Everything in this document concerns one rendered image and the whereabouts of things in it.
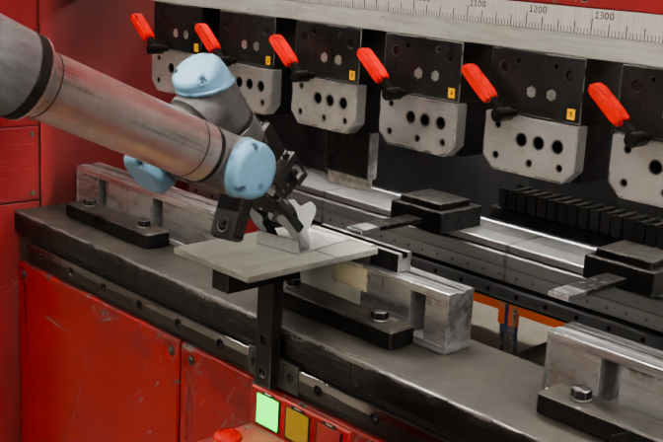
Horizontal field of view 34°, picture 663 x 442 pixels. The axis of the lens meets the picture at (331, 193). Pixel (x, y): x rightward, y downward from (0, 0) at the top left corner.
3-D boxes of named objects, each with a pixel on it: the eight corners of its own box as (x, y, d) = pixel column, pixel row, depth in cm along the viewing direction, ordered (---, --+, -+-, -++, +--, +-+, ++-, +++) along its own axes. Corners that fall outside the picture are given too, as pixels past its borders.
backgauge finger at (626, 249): (522, 295, 156) (525, 261, 154) (621, 265, 173) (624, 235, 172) (593, 319, 147) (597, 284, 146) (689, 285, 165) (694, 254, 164)
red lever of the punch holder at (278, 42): (269, 32, 173) (298, 77, 169) (288, 32, 175) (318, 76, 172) (264, 39, 174) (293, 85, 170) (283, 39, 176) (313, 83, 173)
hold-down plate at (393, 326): (260, 297, 182) (260, 280, 182) (284, 291, 186) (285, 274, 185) (389, 351, 161) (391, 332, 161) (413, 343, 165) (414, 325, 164)
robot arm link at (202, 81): (154, 85, 146) (192, 42, 149) (189, 140, 153) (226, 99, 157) (192, 95, 141) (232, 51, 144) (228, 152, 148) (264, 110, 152)
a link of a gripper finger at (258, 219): (293, 217, 173) (282, 183, 166) (273, 245, 171) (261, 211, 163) (276, 210, 175) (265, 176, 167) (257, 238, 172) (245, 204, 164)
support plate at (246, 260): (174, 253, 165) (174, 247, 165) (301, 228, 183) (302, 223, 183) (248, 283, 153) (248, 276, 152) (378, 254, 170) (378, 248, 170)
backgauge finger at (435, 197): (329, 232, 184) (330, 203, 183) (430, 211, 202) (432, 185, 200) (379, 248, 176) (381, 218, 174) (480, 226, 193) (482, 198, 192)
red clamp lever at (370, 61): (357, 44, 159) (392, 95, 155) (377, 44, 161) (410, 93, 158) (351, 53, 160) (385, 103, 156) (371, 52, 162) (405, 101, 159)
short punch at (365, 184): (324, 181, 179) (326, 123, 176) (331, 180, 180) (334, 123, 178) (366, 192, 172) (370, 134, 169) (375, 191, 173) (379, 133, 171)
